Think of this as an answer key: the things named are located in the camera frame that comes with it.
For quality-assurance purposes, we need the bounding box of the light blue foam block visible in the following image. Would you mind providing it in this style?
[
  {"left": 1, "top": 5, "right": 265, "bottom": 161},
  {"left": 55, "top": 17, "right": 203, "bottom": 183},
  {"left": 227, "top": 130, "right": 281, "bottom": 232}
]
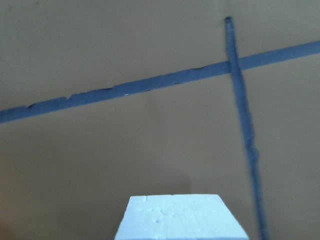
[{"left": 114, "top": 194, "right": 249, "bottom": 240}]

